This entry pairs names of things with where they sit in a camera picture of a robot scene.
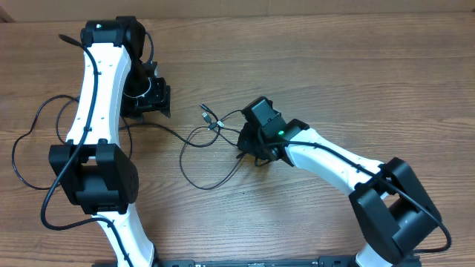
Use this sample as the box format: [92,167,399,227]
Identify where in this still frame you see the black usb cable silver plug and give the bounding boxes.
[178,104,243,191]

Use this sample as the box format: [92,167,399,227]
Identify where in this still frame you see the thin black usb cable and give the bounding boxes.
[10,94,134,191]

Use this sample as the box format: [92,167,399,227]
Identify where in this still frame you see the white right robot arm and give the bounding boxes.
[237,96,447,266]

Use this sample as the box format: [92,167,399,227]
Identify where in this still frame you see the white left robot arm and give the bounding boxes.
[48,16,171,266]

